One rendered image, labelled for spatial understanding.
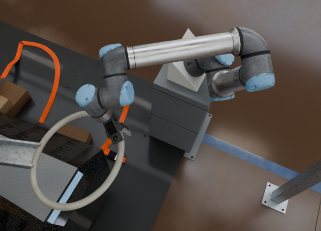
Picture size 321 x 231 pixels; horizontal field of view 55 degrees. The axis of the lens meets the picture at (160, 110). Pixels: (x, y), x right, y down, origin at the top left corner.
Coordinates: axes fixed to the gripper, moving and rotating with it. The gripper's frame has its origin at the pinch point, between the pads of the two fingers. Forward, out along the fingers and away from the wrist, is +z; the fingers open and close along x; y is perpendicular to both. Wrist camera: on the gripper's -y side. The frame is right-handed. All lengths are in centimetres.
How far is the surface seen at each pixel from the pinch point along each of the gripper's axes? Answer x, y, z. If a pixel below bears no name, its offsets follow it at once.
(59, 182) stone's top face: 49, 9, 22
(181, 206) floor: 6, 1, 126
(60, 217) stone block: 55, -6, 28
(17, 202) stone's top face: 71, 7, 15
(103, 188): 14.1, -22.1, -7.0
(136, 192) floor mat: 33, 24, 110
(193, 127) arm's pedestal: -33, 34, 79
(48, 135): 34.0, 19.0, -6.7
